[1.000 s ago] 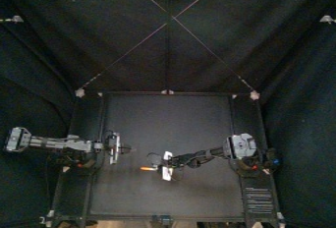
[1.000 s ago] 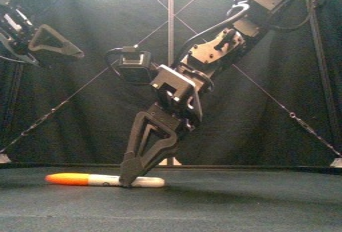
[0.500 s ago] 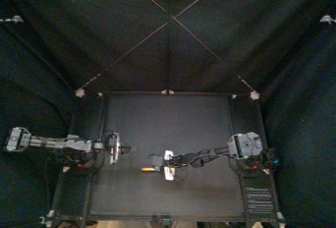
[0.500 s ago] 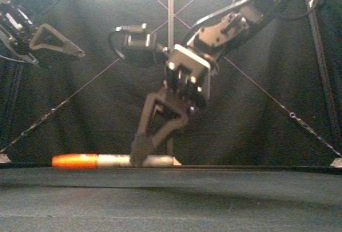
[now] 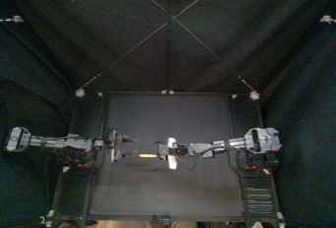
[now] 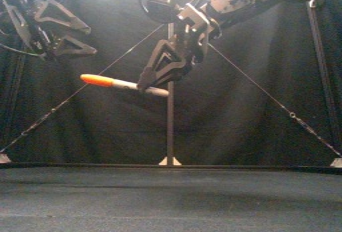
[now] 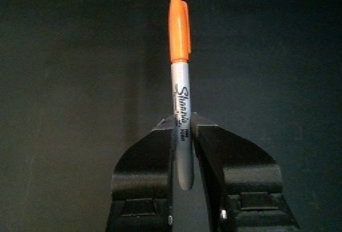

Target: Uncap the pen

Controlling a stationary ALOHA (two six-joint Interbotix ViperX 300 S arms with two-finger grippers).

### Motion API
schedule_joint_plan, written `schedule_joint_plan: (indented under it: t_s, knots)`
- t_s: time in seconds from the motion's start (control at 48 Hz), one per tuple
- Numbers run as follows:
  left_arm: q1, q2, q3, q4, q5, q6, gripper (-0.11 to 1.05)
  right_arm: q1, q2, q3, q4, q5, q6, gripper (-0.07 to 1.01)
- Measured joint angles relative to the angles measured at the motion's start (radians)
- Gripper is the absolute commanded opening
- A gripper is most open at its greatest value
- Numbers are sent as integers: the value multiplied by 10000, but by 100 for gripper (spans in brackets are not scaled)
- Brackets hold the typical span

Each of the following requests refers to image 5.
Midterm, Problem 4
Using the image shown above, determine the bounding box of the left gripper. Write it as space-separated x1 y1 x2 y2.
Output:
104 127 125 163

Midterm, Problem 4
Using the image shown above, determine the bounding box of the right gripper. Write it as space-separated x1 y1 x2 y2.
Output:
156 136 190 171

